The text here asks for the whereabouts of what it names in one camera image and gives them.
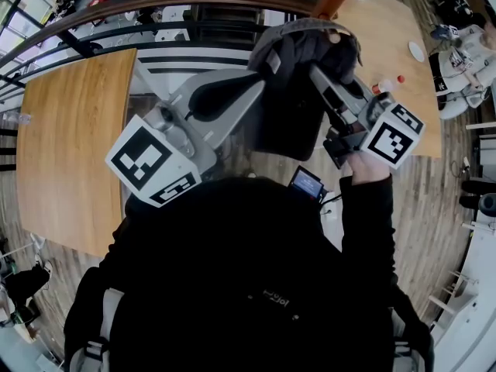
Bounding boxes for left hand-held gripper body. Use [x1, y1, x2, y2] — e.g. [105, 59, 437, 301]
[104, 68, 267, 209]

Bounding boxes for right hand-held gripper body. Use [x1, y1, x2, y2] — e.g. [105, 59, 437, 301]
[308, 63, 425, 171]

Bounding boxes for grey garment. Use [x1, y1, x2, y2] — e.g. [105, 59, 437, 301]
[247, 17, 364, 163]

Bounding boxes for person's right forearm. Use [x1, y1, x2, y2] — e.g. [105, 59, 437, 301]
[339, 149, 398, 282]

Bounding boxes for person's left forearm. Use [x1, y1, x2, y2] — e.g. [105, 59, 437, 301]
[112, 191, 202, 257]

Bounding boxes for plastic bottle red label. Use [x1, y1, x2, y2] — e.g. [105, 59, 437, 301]
[370, 74, 406, 95]

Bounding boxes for white ledge black stripes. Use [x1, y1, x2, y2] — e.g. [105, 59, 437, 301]
[134, 48, 253, 78]

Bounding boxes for wooden table white legs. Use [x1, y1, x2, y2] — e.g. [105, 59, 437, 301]
[336, 0, 443, 159]

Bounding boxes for white plate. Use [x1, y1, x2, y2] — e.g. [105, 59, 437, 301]
[408, 40, 428, 63]

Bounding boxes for small black display device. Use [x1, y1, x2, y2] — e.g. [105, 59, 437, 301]
[288, 164, 329, 203]

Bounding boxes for black railing wooden handrail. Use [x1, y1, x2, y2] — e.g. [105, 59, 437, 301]
[0, 0, 323, 92]

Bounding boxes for black office chair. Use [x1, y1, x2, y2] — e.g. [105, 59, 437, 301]
[459, 179, 496, 217]

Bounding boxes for large wooden table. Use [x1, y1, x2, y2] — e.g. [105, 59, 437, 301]
[15, 47, 139, 258]

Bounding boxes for person's black sweatshirt torso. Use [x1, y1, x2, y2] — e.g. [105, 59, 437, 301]
[64, 176, 435, 372]

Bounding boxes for white curved counter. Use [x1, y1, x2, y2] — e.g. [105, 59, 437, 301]
[428, 207, 496, 372]

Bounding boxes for grey harness strap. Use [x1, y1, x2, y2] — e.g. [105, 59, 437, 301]
[69, 287, 126, 372]
[389, 308, 424, 372]

